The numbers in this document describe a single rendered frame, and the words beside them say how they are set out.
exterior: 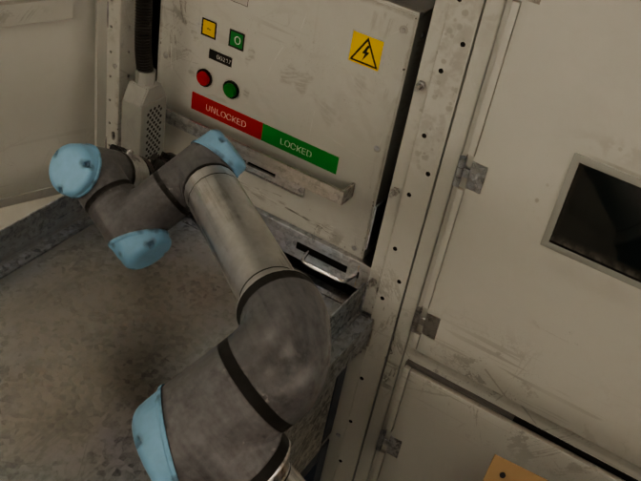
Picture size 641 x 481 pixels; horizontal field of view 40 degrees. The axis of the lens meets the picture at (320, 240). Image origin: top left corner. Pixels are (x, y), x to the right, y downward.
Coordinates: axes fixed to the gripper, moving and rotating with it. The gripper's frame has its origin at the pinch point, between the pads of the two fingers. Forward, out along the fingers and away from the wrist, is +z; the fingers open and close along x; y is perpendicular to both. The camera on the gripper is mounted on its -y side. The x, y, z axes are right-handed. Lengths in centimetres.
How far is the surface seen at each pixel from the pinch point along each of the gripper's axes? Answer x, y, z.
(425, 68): 33.2, 33.3, -6.7
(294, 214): 1.4, 14.2, 15.9
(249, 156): 8.2, 5.3, 7.2
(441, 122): 27.0, 38.1, -3.5
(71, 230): -18.7, -19.9, 1.8
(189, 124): 8.5, -8.3, 6.8
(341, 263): -2.9, 26.3, 17.1
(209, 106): 12.9, -7.2, 8.8
